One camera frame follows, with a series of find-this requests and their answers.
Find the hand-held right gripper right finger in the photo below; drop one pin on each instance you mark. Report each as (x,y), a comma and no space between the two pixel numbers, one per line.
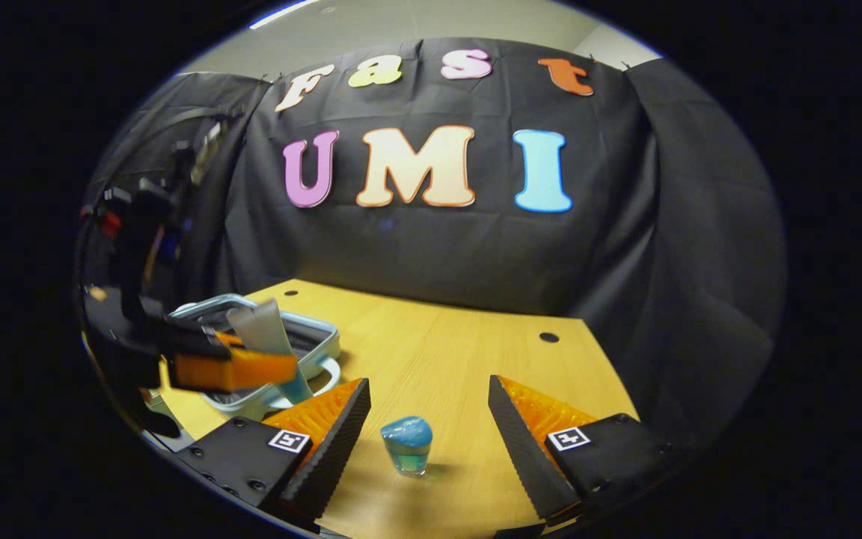
(524,457)

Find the translucent tube with blue cap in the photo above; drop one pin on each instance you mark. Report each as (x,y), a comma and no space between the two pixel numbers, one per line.
(263,333)

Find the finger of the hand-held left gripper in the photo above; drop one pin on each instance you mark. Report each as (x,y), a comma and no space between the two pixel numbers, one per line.
(244,370)
(199,343)

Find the blue cream jar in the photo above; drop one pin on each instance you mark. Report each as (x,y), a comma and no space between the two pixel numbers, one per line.
(406,445)

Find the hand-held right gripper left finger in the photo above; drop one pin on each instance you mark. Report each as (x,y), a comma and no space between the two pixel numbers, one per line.
(334,457)

